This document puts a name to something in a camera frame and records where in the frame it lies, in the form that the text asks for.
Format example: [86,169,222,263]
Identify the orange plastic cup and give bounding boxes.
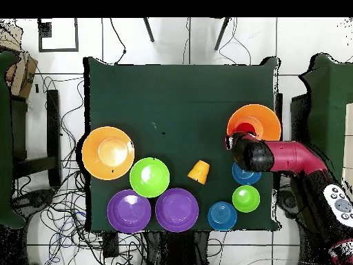
[187,159,211,185]

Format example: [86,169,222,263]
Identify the red plastic cup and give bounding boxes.
[234,121,257,137]

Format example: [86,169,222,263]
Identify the small blue plastic bowl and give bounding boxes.
[207,201,238,232]
[232,161,262,186]

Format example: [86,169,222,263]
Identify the large orange plastic bowl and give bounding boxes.
[226,104,282,142]
[81,126,136,181]

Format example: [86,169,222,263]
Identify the dark green tablecloth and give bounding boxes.
[83,56,281,232]

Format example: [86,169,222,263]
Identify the medium green plastic bowl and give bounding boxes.
[129,157,171,199]

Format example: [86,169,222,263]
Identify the purple plastic bowl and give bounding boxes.
[106,188,152,235]
[154,188,200,233]

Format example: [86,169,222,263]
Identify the small green plastic bowl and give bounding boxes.
[232,184,261,214]

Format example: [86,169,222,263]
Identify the black power strip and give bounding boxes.
[102,231,120,258]

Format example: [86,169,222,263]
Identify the black tripod leg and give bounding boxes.
[214,17,230,51]
[143,17,155,43]

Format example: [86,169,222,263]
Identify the green cloth side table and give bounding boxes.
[299,53,353,183]
[0,50,26,230]

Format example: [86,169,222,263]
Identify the cardboard box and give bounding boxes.
[0,21,39,99]

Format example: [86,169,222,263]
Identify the white boxes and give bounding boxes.
[341,102,353,191]

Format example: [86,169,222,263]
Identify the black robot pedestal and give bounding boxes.
[144,230,211,265]

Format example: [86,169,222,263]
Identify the black floor cable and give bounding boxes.
[110,18,127,65]

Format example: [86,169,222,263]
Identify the thin grey floor cable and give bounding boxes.
[219,17,252,66]

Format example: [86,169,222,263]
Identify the tangle of black cables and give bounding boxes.
[13,77,145,265]

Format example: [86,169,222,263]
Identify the black bench frame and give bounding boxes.
[10,89,62,188]

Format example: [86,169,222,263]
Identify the black floor frame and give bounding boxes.
[37,18,79,52]

